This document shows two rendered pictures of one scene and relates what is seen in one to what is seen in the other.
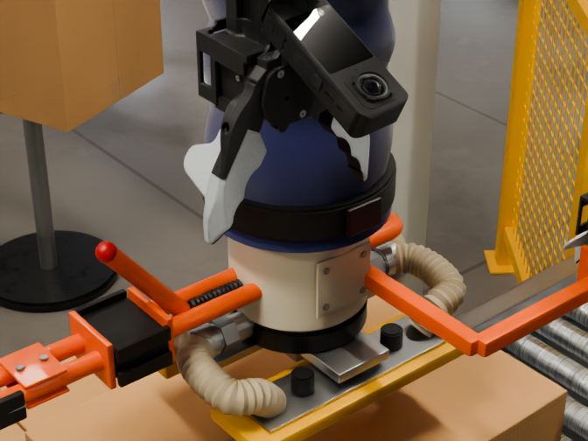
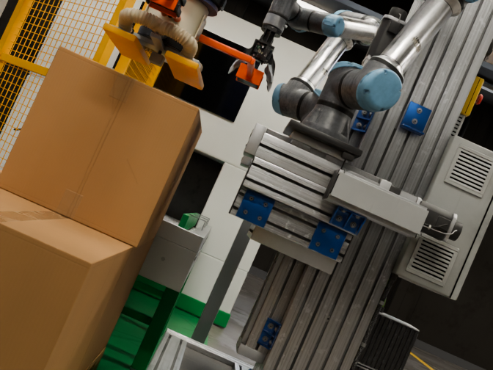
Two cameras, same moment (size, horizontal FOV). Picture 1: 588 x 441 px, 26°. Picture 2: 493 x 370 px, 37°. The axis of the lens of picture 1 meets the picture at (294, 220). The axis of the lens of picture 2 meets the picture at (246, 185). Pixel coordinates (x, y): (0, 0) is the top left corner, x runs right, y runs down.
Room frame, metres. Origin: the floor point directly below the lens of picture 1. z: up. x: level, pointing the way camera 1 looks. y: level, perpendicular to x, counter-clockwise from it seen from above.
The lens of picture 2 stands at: (-0.38, 1.46, 0.72)
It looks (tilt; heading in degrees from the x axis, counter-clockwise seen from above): 3 degrees up; 309
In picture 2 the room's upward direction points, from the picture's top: 24 degrees clockwise
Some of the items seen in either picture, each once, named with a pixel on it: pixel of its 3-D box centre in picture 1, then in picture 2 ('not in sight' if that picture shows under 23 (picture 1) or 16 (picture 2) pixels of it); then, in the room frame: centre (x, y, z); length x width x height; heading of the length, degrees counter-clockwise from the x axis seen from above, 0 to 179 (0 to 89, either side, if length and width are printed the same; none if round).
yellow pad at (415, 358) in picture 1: (347, 367); (187, 67); (1.22, -0.06, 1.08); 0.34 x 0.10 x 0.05; 128
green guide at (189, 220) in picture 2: not in sight; (196, 223); (2.31, -1.65, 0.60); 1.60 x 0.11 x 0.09; 130
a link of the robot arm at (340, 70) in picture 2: not in sight; (345, 87); (0.84, -0.31, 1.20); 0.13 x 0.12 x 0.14; 155
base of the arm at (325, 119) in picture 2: not in sight; (329, 122); (0.84, -0.32, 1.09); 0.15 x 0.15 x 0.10
